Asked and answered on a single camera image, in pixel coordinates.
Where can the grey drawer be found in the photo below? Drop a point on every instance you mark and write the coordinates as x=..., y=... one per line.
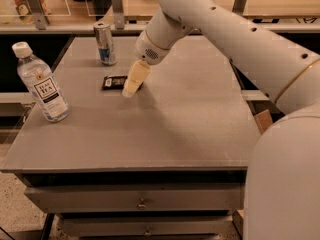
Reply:
x=145, y=226
x=137, y=198

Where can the left metal bracket post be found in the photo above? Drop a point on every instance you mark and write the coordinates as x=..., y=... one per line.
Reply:
x=40, y=20

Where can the grey lower drawer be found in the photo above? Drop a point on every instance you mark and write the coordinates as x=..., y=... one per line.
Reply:
x=145, y=226

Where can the middle metal bracket post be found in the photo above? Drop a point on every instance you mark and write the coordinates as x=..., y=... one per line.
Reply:
x=118, y=12

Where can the grey upper drawer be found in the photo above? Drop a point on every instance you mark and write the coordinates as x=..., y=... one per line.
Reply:
x=137, y=198

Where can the cardboard box of snacks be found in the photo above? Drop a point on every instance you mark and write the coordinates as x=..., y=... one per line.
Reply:
x=263, y=121

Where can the silver blue drink can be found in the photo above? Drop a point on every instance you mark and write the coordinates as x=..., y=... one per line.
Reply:
x=105, y=43

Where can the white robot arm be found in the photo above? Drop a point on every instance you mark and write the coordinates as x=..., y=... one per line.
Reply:
x=282, y=190

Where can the black rxbar chocolate wrapper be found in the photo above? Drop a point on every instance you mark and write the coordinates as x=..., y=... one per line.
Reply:
x=112, y=82

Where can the clear tea bottle white cap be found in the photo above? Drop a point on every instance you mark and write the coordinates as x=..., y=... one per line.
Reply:
x=40, y=82

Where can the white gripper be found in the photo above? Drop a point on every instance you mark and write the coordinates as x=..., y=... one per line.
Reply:
x=145, y=49

